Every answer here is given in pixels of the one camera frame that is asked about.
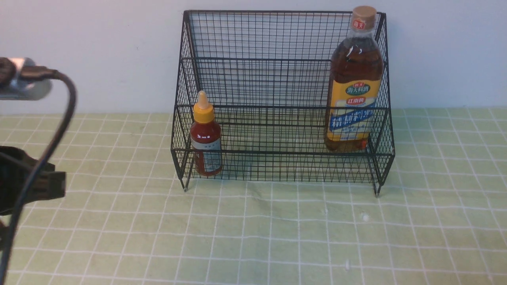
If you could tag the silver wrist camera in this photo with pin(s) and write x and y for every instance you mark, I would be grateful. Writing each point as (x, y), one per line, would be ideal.
(14, 87)

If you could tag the small red sauce bottle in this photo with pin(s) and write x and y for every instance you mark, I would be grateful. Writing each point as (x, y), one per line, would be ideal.
(205, 135)

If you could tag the large cooking wine bottle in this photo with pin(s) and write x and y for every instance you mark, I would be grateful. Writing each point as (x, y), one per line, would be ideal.
(355, 76)

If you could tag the black wire mesh rack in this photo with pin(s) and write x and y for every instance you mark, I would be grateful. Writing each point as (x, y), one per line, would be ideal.
(266, 74)

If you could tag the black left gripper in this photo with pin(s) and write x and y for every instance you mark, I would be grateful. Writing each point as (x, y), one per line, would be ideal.
(15, 167)

